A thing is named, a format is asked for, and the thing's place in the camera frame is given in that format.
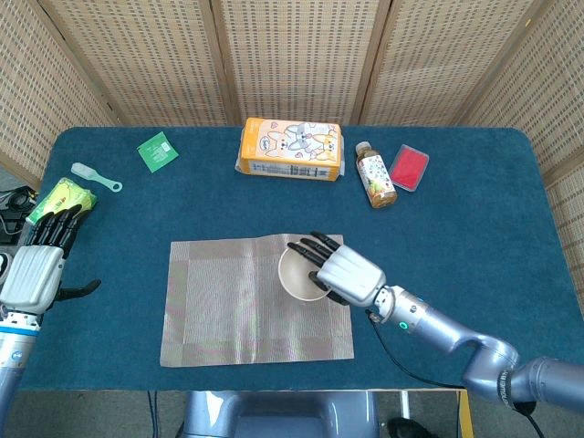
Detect beige woven placemat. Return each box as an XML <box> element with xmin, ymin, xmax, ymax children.
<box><xmin>159</xmin><ymin>233</ymin><xmax>356</xmax><ymax>368</ymax></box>

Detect blue-grey robot torso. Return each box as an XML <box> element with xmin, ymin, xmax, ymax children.
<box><xmin>175</xmin><ymin>391</ymin><xmax>381</xmax><ymax>438</ymax></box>

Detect red pad in clear case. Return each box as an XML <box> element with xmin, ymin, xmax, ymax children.
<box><xmin>389</xmin><ymin>143</ymin><xmax>431</xmax><ymax>194</ymax></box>

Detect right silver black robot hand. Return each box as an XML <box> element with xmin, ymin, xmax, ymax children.
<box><xmin>286</xmin><ymin>231</ymin><xmax>387</xmax><ymax>307</ymax></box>

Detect green square sachet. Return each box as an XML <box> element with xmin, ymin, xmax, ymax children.
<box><xmin>136</xmin><ymin>130</ymin><xmax>180</xmax><ymax>173</ymax></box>

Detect woven bamboo folding screen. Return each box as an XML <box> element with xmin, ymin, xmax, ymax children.
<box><xmin>0</xmin><ymin>0</ymin><xmax>584</xmax><ymax>297</ymax></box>

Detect black object on floor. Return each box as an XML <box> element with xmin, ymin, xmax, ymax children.
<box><xmin>387</xmin><ymin>417</ymin><xmax>439</xmax><ymax>438</ymax></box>

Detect mint green small brush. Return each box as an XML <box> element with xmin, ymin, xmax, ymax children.
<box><xmin>70</xmin><ymin>162</ymin><xmax>123</xmax><ymax>193</ymax></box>

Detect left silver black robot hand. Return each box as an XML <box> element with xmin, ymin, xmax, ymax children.
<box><xmin>0</xmin><ymin>203</ymin><xmax>102</xmax><ymax>316</ymax></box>

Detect green yellow tissue pack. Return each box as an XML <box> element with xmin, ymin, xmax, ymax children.
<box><xmin>26</xmin><ymin>177</ymin><xmax>98</xmax><ymax>225</ymax></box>

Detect white round bowl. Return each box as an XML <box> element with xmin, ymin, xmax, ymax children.
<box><xmin>277</xmin><ymin>244</ymin><xmax>330</xmax><ymax>303</ymax></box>

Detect dark blue table cloth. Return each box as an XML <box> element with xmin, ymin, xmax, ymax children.
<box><xmin>0</xmin><ymin>126</ymin><xmax>584</xmax><ymax>393</ymax></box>

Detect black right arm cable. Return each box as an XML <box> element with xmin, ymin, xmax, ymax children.
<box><xmin>364</xmin><ymin>309</ymin><xmax>548</xmax><ymax>438</ymax></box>

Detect black floor devices with cables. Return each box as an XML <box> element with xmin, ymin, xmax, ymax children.
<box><xmin>0</xmin><ymin>184</ymin><xmax>40</xmax><ymax>245</ymax></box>

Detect juice bottle with fruit label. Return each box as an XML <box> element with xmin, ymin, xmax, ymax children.
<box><xmin>355</xmin><ymin>141</ymin><xmax>399</xmax><ymax>210</ymax></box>

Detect orange corgi print tissue pack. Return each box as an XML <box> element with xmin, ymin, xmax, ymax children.
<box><xmin>235</xmin><ymin>117</ymin><xmax>344</xmax><ymax>183</ymax></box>

